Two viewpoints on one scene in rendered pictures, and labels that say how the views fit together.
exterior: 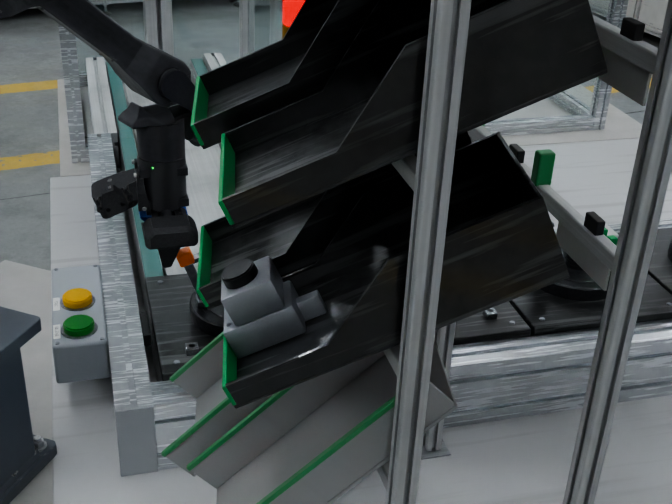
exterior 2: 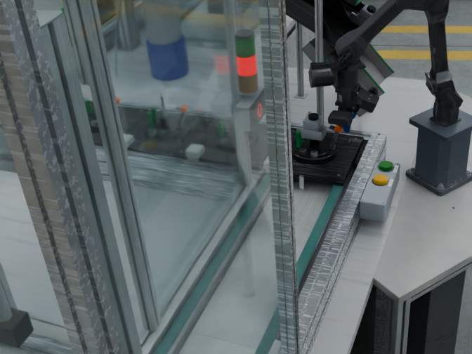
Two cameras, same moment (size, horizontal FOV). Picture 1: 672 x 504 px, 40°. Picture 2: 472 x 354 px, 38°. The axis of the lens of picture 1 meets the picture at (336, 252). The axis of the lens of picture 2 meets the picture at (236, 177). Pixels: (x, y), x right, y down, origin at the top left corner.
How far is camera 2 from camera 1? 2.79 m
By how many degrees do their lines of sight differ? 106
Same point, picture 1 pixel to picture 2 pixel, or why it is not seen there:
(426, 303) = not seen: outside the picture
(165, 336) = (353, 149)
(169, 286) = (336, 171)
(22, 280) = (392, 274)
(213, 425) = (369, 79)
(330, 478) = not seen: hidden behind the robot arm
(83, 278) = (371, 194)
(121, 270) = (350, 193)
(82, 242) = (343, 296)
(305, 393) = not seen: hidden behind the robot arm
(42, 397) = (404, 199)
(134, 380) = (374, 142)
